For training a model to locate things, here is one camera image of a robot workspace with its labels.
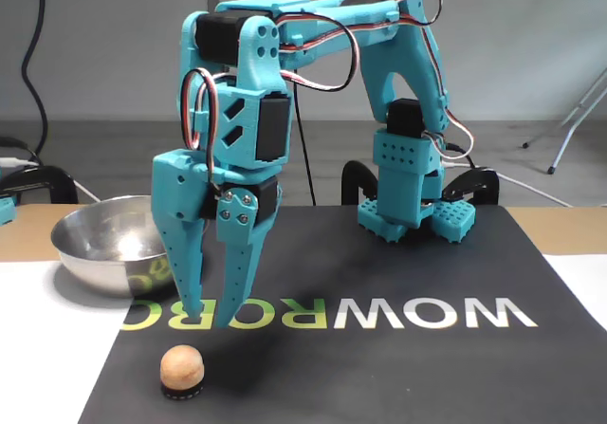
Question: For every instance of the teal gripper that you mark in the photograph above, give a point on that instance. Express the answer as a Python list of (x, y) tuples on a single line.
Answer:
[(176, 192)]

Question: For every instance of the white tripod legs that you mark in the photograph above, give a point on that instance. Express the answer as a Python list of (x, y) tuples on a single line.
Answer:
[(563, 146)]

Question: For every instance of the black printed mat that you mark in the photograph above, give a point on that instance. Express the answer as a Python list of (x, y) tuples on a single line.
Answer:
[(355, 372)]

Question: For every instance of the metal bowl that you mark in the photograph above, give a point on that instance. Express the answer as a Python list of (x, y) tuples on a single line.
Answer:
[(104, 253)]

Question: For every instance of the teal robot base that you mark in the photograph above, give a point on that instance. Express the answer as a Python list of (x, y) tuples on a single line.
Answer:
[(455, 220)]

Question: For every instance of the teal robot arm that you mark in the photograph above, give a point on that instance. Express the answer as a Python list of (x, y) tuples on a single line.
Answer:
[(377, 78)]

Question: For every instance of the wooden ball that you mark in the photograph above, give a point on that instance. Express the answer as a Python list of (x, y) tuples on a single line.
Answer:
[(182, 367)]

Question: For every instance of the teal printed part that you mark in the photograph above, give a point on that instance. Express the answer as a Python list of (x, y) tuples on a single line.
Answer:
[(5, 210)]

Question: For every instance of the black table clamp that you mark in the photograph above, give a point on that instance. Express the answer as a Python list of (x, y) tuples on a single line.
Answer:
[(351, 182), (479, 179), (47, 175)]

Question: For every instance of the white plug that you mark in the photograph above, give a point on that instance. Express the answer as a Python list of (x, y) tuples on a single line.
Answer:
[(14, 161)]

